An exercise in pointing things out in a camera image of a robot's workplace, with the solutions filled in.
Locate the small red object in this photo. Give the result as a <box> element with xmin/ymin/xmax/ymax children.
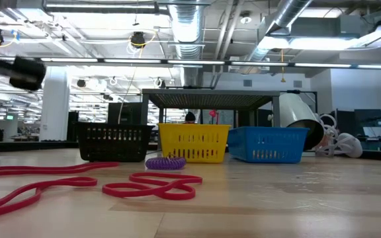
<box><xmin>208</xmin><ymin>109</ymin><xmax>221</xmax><ymax>125</ymax></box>

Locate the yellow hanging cord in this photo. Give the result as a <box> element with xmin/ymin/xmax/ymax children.
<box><xmin>279</xmin><ymin>48</ymin><xmax>286</xmax><ymax>83</ymax></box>

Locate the grey perforated metal shelf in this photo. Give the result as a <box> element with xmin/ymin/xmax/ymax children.
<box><xmin>140</xmin><ymin>88</ymin><xmax>282</xmax><ymax>151</ymax></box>

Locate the person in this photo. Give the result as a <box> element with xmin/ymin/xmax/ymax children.
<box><xmin>184</xmin><ymin>111</ymin><xmax>197</xmax><ymax>125</ymax></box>

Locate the yellow plastic basket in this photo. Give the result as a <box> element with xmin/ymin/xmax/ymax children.
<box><xmin>158</xmin><ymin>123</ymin><xmax>232</xmax><ymax>164</ymax></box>

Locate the black plastic basket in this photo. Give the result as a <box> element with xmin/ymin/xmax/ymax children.
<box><xmin>76</xmin><ymin>122</ymin><xmax>153</xmax><ymax>163</ymax></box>

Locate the round ceiling sensor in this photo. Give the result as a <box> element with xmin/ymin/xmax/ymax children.
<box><xmin>239</xmin><ymin>11</ymin><xmax>253</xmax><ymax>25</ymax></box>

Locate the white coiled cable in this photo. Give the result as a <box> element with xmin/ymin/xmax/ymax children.
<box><xmin>315</xmin><ymin>113</ymin><xmax>347</xmax><ymax>157</ymax></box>

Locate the silver spiral air duct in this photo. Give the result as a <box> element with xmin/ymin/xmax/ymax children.
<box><xmin>243</xmin><ymin>0</ymin><xmax>314</xmax><ymax>64</ymax></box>

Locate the long ceiling light bar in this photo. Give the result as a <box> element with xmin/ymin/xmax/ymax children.
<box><xmin>0</xmin><ymin>56</ymin><xmax>381</xmax><ymax>70</ymax></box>

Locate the white square pillar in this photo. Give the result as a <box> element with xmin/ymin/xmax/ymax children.
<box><xmin>39</xmin><ymin>65</ymin><xmax>71</xmax><ymax>142</ymax></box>

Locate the black cabinet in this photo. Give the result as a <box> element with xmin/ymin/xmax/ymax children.
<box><xmin>66</xmin><ymin>110</ymin><xmax>79</xmax><ymax>142</ymax></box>

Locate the dark desk monitor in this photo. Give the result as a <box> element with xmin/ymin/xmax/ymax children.
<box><xmin>335</xmin><ymin>108</ymin><xmax>381</xmax><ymax>137</ymax></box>

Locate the blue plastic basket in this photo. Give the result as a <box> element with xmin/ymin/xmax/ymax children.
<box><xmin>226</xmin><ymin>126</ymin><xmax>310</xmax><ymax>165</ymax></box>

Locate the black computer monitor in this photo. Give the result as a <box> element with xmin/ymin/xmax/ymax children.
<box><xmin>106</xmin><ymin>101</ymin><xmax>144</xmax><ymax>126</ymax></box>

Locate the red rubber band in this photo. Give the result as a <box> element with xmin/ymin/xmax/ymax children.
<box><xmin>102</xmin><ymin>171</ymin><xmax>204</xmax><ymax>201</ymax></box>
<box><xmin>0</xmin><ymin>161</ymin><xmax>120</xmax><ymax>177</ymax></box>
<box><xmin>0</xmin><ymin>176</ymin><xmax>99</xmax><ymax>221</ymax></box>

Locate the purple spiral coil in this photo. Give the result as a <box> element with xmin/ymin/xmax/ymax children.
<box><xmin>145</xmin><ymin>155</ymin><xmax>188</xmax><ymax>171</ymax></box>

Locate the silver ribbed air duct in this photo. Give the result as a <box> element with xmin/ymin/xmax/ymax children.
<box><xmin>167</xmin><ymin>0</ymin><xmax>208</xmax><ymax>87</ymax></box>

